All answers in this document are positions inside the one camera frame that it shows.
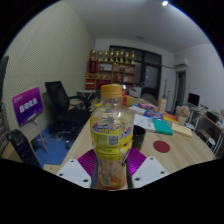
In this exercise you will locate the flat round red coaster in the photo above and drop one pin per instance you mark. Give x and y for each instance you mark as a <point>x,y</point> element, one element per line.
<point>161,146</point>

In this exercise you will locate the red and yellow box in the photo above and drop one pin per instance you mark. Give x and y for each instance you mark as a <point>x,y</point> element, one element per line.
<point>129,100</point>

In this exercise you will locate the teal notebook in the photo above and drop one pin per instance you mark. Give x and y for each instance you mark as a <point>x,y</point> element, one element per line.
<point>162,127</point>

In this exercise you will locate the white side desk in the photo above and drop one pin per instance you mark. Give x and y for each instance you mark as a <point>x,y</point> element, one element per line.
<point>207,125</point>

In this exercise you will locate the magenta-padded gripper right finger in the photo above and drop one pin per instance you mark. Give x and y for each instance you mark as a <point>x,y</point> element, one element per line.
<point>150,170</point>

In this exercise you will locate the yellow-capped orange drink bottle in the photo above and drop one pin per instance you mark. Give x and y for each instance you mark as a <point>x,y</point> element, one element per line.
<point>111,133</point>

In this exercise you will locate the dark glass door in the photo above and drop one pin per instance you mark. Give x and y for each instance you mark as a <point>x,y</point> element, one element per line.
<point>151,76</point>

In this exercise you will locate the blue printed book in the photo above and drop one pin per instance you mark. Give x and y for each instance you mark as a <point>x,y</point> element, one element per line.
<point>152,114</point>

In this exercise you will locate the round ceiling light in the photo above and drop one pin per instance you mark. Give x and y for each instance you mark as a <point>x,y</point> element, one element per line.
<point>165,3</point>

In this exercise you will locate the black computer monitor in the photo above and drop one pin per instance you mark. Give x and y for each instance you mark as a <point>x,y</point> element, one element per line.
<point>194,99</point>

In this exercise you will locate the black mug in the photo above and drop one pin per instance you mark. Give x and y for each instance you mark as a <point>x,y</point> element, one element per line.
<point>139,138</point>

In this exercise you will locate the wooden shelf unit with trophies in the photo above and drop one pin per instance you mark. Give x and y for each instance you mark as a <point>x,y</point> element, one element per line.
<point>111,71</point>

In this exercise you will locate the small white table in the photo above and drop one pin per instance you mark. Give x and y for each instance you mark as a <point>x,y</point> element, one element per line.
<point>86,92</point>

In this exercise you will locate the orange book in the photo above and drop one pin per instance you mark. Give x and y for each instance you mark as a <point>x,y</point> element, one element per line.
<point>170,117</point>

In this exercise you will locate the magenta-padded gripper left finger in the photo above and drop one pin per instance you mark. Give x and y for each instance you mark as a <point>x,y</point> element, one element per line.
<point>75,171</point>

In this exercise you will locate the purple sign on stand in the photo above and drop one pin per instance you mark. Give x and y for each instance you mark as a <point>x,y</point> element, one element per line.
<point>27,106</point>

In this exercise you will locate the pale cream paper pad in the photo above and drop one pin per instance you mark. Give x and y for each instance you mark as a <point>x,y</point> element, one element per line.
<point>145,122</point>

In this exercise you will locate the black mesh chair back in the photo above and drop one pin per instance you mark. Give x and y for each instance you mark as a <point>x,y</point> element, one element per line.
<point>21,146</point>

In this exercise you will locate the black office chair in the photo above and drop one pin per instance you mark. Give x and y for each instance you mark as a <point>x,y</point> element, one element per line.
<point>61,105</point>

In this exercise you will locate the white wall air conditioner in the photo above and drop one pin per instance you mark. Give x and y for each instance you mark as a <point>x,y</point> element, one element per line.
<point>181,62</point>

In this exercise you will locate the purple printed packet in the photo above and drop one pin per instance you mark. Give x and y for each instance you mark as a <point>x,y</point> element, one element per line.
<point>146,106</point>

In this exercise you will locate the pink flowers in white pot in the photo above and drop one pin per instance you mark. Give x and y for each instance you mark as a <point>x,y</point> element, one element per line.
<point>182,112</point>

